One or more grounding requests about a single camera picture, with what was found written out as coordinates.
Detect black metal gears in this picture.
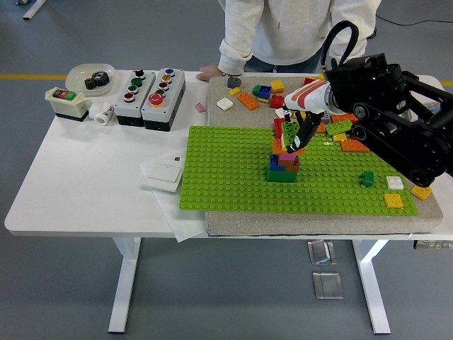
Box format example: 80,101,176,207
84,70,110,94

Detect white furniture foot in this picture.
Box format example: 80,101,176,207
23,0,47,21

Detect white wall switch plate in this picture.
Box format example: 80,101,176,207
140,161,184,194

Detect white table leg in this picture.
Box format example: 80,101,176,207
352,239,392,336
108,237,142,334

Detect blue green yellow brick stack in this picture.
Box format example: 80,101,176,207
251,84,273,104

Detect green square toy brick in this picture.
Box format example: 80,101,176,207
265,169,297,183

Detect white red-green switch box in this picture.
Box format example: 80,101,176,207
45,86,90,123

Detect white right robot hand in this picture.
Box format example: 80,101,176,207
281,79,333,154

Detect silver floor socket plate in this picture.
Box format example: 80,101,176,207
306,239,337,266
311,271,345,301

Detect white paper sheet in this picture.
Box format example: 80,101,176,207
138,152,208,244

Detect three-button control box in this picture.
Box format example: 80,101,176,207
113,69,156,128

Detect person's right hand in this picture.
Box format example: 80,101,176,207
196,63,221,82

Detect person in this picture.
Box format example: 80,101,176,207
196,0,383,83

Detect brown toy brick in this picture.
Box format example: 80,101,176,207
278,156,301,174

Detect grey-brown mat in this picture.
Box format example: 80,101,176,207
205,75,445,237

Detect dark keyed panel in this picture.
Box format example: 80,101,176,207
413,239,453,251

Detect white bowl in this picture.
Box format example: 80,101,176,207
65,62,116,97

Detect white pipe tee fitting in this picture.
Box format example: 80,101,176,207
88,101,115,127

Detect long black floor cable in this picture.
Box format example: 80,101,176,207
374,16,453,26

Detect green studded baseplate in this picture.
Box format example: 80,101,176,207
179,125,418,215

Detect emergency stop control box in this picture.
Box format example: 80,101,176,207
141,67,187,132

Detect lime long toy brick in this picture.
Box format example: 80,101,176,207
282,120,302,152
325,119,354,137

